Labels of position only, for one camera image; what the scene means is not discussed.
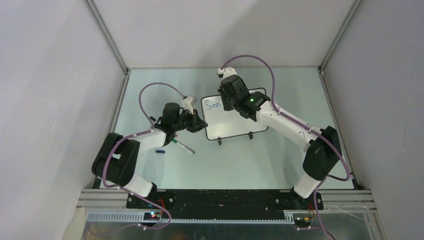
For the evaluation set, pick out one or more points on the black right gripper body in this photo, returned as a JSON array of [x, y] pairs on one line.
[[229, 103]]

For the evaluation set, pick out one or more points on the small black framed whiteboard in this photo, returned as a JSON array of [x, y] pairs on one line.
[[223, 124]]

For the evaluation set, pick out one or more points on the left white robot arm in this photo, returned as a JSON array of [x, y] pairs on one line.
[[117, 158]]

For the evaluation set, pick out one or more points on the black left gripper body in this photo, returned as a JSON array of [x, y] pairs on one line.
[[184, 122]]

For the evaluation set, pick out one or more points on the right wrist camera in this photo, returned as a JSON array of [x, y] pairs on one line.
[[226, 72]]

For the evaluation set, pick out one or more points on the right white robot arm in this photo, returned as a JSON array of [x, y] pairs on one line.
[[321, 145]]

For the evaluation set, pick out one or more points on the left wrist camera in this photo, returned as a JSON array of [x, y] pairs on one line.
[[188, 103]]

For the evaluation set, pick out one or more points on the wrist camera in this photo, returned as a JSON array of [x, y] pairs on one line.
[[188, 103], [226, 72]]

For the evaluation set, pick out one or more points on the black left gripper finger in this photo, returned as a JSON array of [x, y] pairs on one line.
[[198, 124], [195, 116]]

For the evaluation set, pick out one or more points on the green capped whiteboard marker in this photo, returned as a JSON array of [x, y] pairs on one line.
[[183, 146]]

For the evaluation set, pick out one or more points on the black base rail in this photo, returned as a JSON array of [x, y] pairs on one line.
[[224, 204]]

